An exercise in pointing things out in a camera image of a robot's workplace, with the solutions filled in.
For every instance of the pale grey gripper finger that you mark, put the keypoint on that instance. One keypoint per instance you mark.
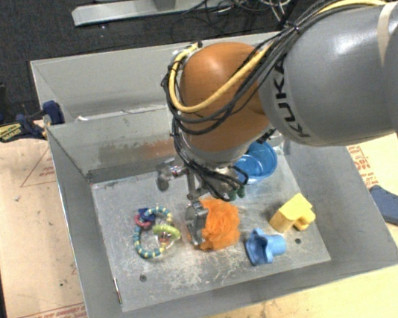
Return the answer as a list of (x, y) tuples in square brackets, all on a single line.
[(195, 225)]

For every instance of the orange mesh puff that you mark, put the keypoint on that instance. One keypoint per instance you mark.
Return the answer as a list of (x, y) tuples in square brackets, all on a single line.
[(221, 224)]

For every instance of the blue plastic bowl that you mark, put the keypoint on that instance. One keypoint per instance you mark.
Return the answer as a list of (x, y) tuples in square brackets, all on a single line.
[(260, 163)]

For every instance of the blue plastic toy piece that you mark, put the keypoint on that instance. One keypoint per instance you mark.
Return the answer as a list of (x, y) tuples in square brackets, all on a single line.
[(264, 247)]

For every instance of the grey metal bin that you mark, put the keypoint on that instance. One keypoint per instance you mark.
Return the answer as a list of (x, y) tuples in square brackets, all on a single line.
[(115, 157)]

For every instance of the yellow foam block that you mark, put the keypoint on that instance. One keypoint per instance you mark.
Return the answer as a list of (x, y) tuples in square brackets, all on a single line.
[(291, 212)]

